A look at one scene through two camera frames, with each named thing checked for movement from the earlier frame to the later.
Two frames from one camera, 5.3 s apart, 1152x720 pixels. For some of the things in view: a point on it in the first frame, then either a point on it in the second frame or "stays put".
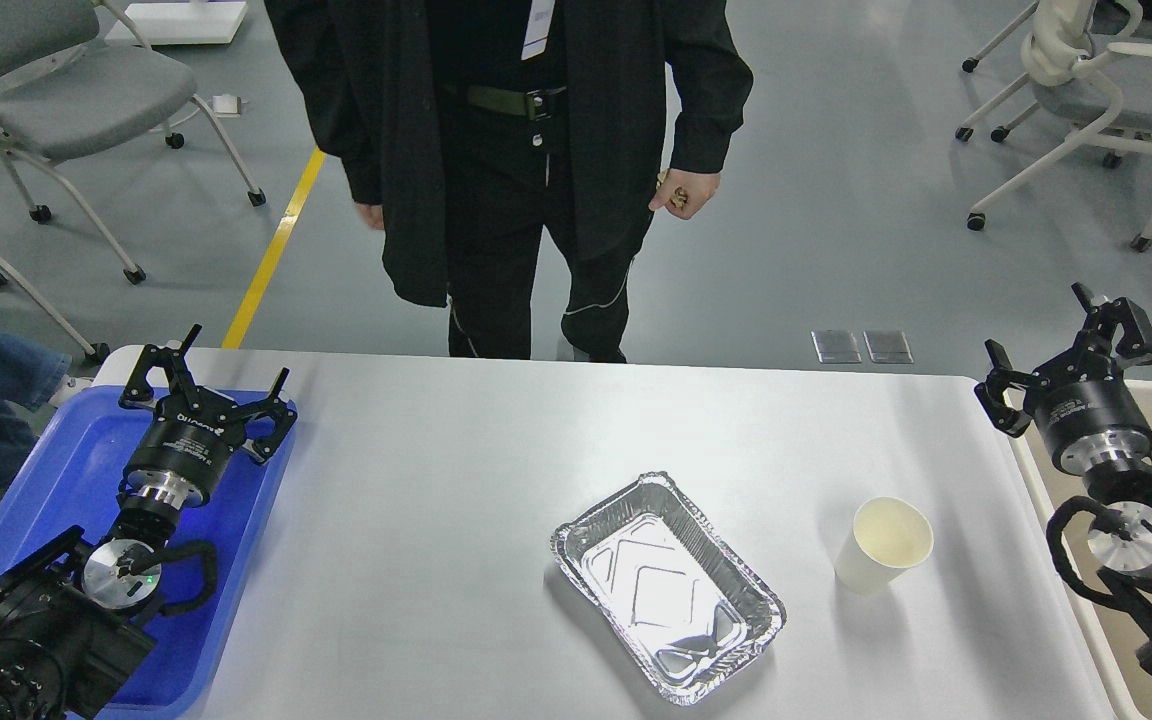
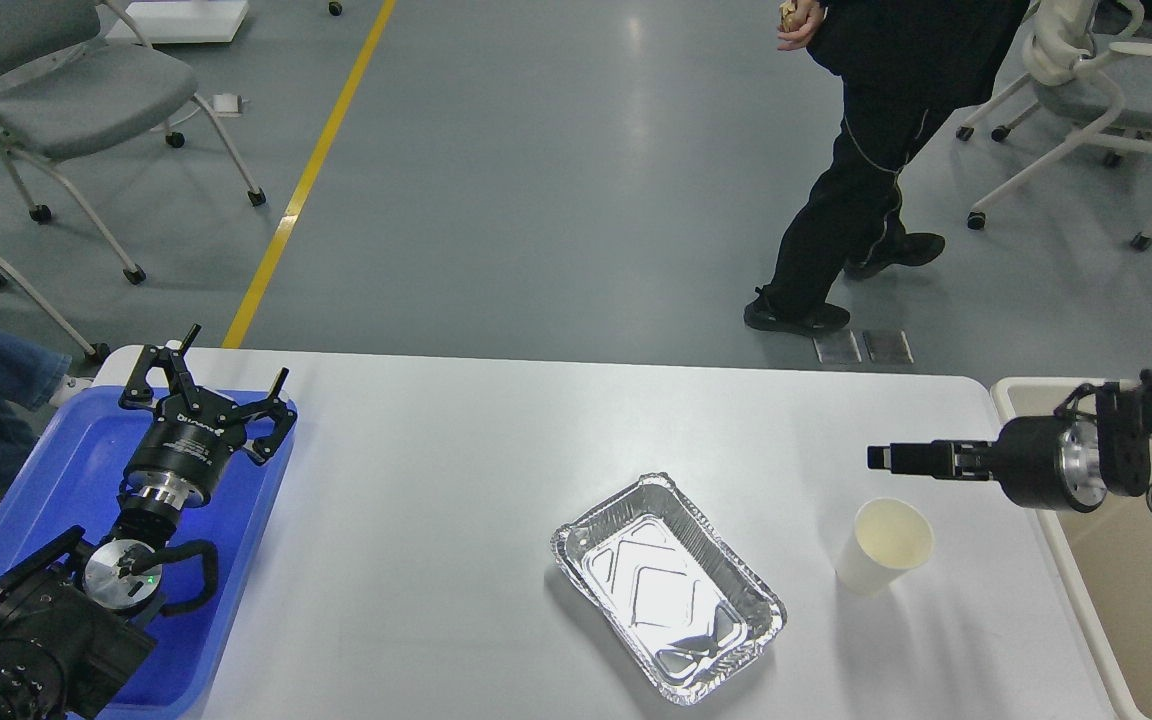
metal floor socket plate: (836, 346) stays put
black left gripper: (187, 449) stays put
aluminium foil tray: (689, 610) stays put
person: (454, 116) → (906, 66)
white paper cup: (889, 535) stays put
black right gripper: (1091, 418) → (1044, 462)
